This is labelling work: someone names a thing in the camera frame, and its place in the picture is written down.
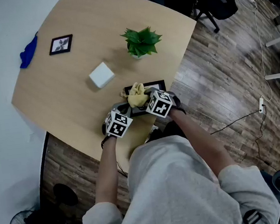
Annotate light wooden table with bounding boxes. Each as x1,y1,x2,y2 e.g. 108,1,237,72
0,0,213,186

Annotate yellow cleaning cloth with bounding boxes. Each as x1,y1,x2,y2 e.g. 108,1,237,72
119,80,151,109

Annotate white power strip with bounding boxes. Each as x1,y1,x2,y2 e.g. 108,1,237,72
257,96,267,114

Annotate green plant in white pot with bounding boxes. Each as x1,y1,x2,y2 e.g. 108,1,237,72
120,24,165,62

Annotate small framed picture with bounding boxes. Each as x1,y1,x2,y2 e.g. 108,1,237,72
47,33,75,56

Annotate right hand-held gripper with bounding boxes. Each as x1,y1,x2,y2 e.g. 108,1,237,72
143,83,186,121

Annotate person's right forearm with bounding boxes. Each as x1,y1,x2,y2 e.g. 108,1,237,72
167,102,238,182

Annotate person's left forearm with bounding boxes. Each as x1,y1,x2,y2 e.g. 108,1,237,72
88,135,124,205

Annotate person's grey shirt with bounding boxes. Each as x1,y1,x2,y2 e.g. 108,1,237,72
71,124,280,224

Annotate person's black trousers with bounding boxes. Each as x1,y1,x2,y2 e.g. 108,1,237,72
160,119,188,142

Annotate black floor cable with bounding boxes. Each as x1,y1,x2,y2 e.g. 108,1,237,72
208,108,279,179

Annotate large framed deer picture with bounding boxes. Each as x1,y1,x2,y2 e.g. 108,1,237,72
123,79,169,118

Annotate person's left shoe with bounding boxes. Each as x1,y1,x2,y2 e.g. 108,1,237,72
143,123,162,143

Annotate white tissue box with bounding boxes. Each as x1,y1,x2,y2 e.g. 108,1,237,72
87,60,116,90

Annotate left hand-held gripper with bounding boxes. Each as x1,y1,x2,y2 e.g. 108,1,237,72
99,101,136,140

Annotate blue cloth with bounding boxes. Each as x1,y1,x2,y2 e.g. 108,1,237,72
16,32,42,70

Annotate white floor cable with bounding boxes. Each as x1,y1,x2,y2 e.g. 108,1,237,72
236,0,275,105

